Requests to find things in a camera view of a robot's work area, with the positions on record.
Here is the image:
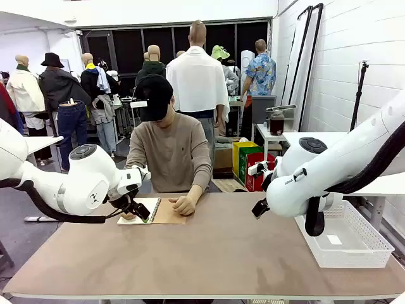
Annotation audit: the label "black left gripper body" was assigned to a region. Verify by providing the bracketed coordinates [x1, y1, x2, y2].
[108, 191, 140, 219]

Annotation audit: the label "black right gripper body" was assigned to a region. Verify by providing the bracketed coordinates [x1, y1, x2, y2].
[261, 172, 277, 193]

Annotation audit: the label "spiral notebook brown cover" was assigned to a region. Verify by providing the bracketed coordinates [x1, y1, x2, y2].
[116, 196, 187, 225]

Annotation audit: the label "person's left forearm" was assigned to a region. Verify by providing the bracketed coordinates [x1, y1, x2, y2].
[187, 164, 213, 201]

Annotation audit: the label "person's left hand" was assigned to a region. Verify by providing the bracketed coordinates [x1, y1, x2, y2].
[168, 195, 198, 217]

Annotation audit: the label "red bag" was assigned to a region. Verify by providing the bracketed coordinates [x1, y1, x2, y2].
[245, 152, 276, 193]

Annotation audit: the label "green bag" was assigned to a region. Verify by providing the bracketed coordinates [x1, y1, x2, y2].
[239, 146, 264, 186]

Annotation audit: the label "yellow bag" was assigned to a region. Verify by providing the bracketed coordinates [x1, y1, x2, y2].
[232, 141, 259, 178]

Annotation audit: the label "light wooden board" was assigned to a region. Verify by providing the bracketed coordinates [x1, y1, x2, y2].
[212, 178, 248, 193]

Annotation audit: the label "small white side table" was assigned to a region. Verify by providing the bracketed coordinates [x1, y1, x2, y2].
[252, 122, 300, 153]

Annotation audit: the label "cardboard box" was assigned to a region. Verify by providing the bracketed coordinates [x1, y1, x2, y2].
[213, 148, 234, 178]

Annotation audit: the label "glass jar dark liquid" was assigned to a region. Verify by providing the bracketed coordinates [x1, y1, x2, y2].
[269, 110, 285, 136]

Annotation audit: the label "gray-green cloth pile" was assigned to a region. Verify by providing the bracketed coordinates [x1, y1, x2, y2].
[215, 136, 241, 149]

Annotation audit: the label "seated person beige sweater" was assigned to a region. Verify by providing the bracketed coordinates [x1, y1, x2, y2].
[125, 94, 213, 194]

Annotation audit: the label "gray cabinet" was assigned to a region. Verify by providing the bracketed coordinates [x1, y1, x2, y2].
[251, 94, 277, 125]

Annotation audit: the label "blue jeans leg mannequin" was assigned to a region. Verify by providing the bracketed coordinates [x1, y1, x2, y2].
[56, 99, 89, 172]

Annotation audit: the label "mannequin in blue floral shirt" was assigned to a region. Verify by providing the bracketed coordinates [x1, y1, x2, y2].
[239, 39, 277, 98]

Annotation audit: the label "black baseball cap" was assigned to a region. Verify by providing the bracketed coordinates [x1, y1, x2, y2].
[135, 74, 174, 122]

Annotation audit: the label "white plastic mesh basket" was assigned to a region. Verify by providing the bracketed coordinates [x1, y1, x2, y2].
[294, 199, 396, 269]

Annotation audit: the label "mannequin with white shawl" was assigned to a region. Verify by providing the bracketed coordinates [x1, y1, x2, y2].
[165, 20, 231, 159]

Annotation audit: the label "white tower appliance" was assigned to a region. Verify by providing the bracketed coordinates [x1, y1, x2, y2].
[240, 49, 256, 77]

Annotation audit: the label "black framed backdrop panels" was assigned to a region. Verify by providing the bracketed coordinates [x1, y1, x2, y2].
[280, 3, 324, 132]

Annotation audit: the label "mannequin with yellow collar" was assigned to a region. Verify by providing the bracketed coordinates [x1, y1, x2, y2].
[80, 53, 121, 102]

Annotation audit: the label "mannequin with black bucket hat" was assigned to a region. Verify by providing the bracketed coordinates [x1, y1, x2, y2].
[37, 52, 92, 111]

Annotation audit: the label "black tripod stand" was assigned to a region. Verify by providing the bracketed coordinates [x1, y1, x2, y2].
[349, 60, 371, 132]

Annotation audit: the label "mannequin in dark green hoodie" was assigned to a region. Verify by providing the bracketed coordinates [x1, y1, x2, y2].
[135, 44, 167, 86]

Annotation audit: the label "mannequin with green hat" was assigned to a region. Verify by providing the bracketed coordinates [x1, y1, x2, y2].
[211, 44, 240, 96]

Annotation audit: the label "mannequin in cream jacket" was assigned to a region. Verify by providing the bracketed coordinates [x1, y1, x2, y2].
[6, 54, 48, 130]

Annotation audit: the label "red garment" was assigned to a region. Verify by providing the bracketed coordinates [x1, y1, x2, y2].
[0, 81, 25, 136]

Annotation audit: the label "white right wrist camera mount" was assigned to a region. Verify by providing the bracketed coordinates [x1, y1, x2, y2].
[248, 160, 277, 178]

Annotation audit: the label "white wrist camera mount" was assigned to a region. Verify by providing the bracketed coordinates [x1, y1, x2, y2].
[248, 160, 277, 178]
[130, 164, 152, 182]

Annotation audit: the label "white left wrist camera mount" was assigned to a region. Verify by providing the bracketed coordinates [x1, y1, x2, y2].
[130, 164, 152, 182]

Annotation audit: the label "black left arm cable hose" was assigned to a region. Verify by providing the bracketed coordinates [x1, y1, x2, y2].
[0, 178, 108, 225]

